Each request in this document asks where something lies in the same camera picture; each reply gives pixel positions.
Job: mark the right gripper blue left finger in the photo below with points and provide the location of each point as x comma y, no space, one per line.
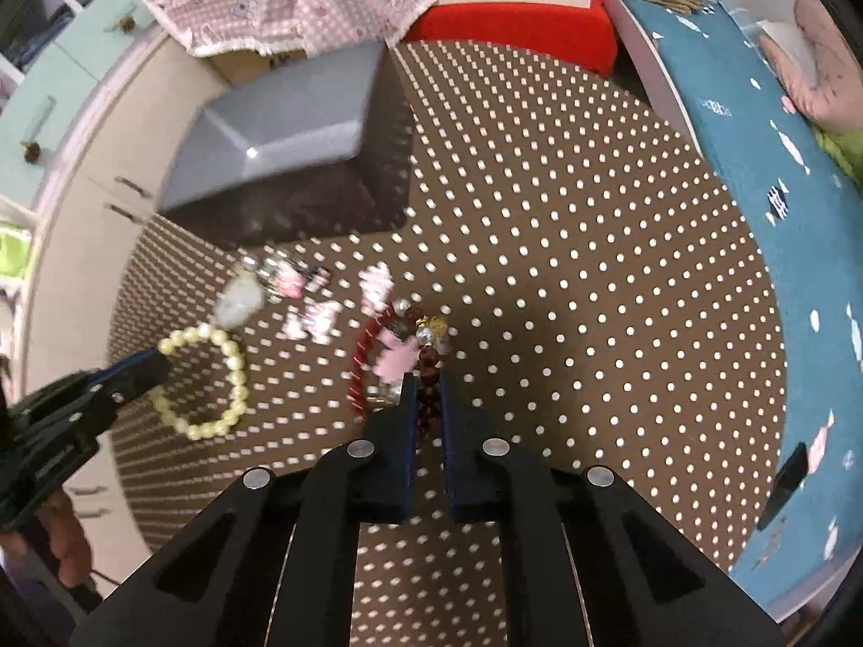
368,480

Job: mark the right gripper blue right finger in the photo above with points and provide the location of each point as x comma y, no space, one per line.
491,480

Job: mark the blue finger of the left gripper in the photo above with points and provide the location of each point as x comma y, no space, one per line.
133,376

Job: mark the white jade pendant charm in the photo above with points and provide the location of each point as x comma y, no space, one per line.
242,297

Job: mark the pink white bow clip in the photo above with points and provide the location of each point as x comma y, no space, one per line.
315,322

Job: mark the pink white small clip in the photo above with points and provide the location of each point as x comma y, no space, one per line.
376,285

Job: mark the left human hand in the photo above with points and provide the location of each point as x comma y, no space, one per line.
66,541

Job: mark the beige low cabinet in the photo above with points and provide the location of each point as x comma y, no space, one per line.
101,189

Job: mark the brown polka dot tablecloth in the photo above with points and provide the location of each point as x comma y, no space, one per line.
605,298

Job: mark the grey metal tin box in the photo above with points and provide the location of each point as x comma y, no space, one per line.
320,148

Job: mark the mint drawer unit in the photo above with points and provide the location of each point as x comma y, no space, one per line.
55,53

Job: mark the black phone on bed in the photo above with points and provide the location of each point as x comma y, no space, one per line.
788,479

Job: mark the blue patterned bed sheet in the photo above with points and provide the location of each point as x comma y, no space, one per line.
806,217

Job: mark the green plush pillow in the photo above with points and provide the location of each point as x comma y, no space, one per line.
847,151

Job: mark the pink plush pillow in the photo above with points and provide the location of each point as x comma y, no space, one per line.
833,101

